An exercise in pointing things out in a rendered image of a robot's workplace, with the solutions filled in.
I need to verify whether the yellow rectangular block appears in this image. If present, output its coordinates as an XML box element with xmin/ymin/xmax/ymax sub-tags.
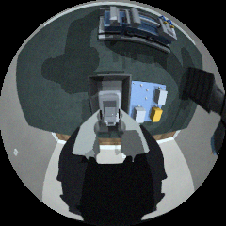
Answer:
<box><xmin>150</xmin><ymin>107</ymin><xmax>163</xmax><ymax>121</ymax></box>

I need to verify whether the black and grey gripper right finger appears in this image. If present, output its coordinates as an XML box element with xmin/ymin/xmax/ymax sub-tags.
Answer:
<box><xmin>119</xmin><ymin>109</ymin><xmax>168</xmax><ymax>180</ymax></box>

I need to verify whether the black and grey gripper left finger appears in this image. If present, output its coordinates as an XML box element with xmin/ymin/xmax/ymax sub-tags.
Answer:
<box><xmin>56</xmin><ymin>109</ymin><xmax>102</xmax><ymax>182</ymax></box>

